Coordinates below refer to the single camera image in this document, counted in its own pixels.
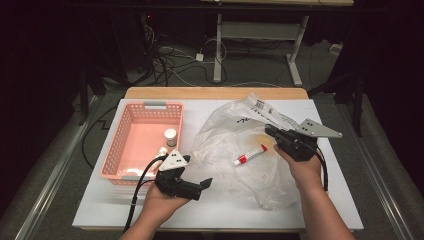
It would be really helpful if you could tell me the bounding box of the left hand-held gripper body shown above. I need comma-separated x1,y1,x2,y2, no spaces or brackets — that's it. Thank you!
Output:
154,149,203,201

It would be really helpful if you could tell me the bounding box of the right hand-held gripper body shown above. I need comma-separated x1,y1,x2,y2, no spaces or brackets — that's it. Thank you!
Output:
274,118,344,163

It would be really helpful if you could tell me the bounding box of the small white jar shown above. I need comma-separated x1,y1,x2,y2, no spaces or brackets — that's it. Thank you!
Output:
163,128,178,148

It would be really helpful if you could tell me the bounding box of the red white ointment tube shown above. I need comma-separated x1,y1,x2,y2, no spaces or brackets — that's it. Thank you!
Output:
233,143,269,167

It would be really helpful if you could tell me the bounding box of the clear smiley plastic bag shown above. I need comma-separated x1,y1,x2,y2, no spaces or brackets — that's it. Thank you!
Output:
191,92,308,212

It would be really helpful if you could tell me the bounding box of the pink plastic basket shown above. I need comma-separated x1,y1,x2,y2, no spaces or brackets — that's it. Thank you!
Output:
100,101,185,186

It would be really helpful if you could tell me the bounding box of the person's left hand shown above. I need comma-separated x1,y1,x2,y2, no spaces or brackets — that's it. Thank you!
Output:
142,182,192,225

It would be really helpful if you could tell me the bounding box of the person's right hand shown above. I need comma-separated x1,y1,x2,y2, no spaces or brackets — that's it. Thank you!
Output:
273,144,327,194

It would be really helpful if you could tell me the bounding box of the wooden table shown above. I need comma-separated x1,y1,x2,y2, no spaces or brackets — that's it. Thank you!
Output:
124,86,310,101

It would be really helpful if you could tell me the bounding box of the white table board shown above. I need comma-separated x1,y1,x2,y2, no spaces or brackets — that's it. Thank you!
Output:
72,98,365,232

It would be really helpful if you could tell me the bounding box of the black stand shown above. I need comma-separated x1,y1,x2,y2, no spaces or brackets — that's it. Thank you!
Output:
77,61,108,127
307,68,365,138

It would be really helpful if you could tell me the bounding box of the white floor box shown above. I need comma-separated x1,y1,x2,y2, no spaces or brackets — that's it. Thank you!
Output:
329,42,344,57

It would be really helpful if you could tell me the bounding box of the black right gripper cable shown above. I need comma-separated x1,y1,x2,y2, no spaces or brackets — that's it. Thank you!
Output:
314,145,330,193

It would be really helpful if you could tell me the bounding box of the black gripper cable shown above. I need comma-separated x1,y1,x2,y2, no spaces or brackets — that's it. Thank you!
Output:
314,145,330,193
122,154,168,234

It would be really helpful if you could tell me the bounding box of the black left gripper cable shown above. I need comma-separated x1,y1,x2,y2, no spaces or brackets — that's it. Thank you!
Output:
122,154,168,234

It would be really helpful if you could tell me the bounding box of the metal floor rail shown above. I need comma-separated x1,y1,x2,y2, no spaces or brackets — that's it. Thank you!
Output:
335,108,415,240
14,95,98,240

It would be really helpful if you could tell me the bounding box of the white metal desk frame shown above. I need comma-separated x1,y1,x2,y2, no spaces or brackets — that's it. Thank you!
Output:
213,13,310,87

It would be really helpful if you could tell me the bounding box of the tangle of floor cables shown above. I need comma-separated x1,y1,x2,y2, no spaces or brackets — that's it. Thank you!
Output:
142,23,228,88

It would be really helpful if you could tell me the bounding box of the black floor cable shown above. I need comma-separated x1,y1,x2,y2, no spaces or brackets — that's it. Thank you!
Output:
81,105,118,170

